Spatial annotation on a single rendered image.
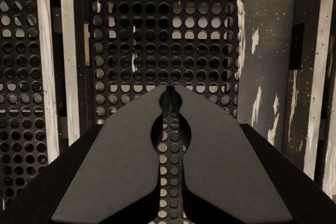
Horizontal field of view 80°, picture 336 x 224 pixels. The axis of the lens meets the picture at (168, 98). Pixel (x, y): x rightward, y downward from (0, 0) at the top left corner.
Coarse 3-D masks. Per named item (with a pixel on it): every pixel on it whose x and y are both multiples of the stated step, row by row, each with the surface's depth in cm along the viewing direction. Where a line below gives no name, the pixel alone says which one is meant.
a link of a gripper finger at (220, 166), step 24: (192, 96) 10; (192, 120) 8; (216, 120) 8; (192, 144) 7; (216, 144) 7; (240, 144) 7; (192, 168) 6; (216, 168) 6; (240, 168) 6; (192, 192) 6; (216, 192) 6; (240, 192) 6; (264, 192) 6; (192, 216) 6; (216, 216) 6; (240, 216) 5; (264, 216) 5; (288, 216) 5
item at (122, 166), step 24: (144, 96) 10; (168, 96) 11; (120, 120) 9; (144, 120) 9; (96, 144) 7; (120, 144) 7; (144, 144) 7; (96, 168) 6; (120, 168) 6; (144, 168) 6; (72, 192) 6; (96, 192) 6; (120, 192) 6; (144, 192) 6; (72, 216) 5; (96, 216) 5; (120, 216) 6; (144, 216) 6
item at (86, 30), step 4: (84, 24) 38; (84, 28) 38; (84, 32) 38; (84, 36) 38; (84, 40) 38; (88, 44) 40; (88, 48) 40; (88, 52) 40; (88, 56) 40; (88, 60) 40; (88, 64) 40
